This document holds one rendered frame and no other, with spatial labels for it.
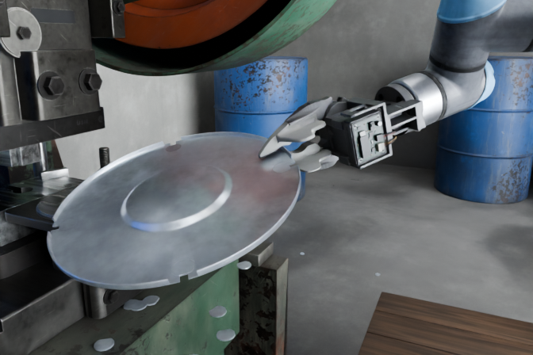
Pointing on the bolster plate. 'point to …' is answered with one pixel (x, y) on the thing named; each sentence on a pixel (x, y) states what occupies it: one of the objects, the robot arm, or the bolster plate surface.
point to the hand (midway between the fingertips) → (266, 155)
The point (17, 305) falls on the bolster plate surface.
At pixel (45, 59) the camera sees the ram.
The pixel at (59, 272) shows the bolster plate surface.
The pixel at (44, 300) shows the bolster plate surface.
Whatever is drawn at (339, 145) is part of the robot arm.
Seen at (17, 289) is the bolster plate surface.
